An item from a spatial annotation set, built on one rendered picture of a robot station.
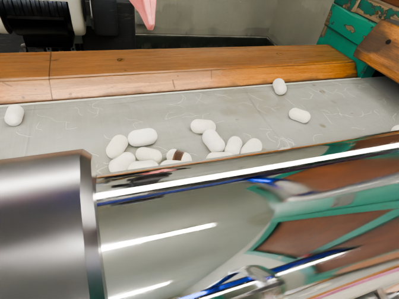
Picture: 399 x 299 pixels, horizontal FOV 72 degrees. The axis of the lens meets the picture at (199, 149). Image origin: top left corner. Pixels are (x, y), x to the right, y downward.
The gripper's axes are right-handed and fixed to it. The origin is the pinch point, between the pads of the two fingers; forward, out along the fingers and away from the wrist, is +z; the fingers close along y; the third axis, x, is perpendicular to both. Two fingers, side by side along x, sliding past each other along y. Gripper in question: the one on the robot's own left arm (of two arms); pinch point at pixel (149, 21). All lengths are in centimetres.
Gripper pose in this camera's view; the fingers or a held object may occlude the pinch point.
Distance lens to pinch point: 38.5
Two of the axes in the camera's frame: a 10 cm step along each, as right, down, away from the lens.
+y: 9.4, -1.3, 3.3
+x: -3.1, 1.3, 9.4
